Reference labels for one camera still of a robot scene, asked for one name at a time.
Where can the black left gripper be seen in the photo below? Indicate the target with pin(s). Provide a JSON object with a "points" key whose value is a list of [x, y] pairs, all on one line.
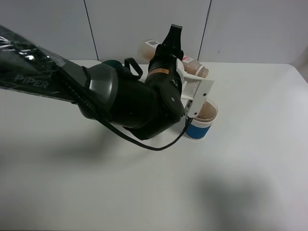
{"points": [[166, 55]]}

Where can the clear bottle with pink label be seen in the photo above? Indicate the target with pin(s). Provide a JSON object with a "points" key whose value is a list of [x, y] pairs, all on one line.
{"points": [[192, 66]]}

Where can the cup with blue sleeve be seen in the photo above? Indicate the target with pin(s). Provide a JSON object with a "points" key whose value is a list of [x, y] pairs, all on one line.
{"points": [[201, 124]]}

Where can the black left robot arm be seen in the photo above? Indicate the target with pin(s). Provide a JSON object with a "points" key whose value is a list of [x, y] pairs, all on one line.
{"points": [[111, 92]]}

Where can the teal plastic cup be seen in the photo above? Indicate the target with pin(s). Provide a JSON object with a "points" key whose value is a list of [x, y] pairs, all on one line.
{"points": [[113, 63]]}

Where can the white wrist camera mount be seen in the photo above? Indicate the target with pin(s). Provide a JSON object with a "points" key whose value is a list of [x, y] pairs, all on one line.
{"points": [[195, 90]]}

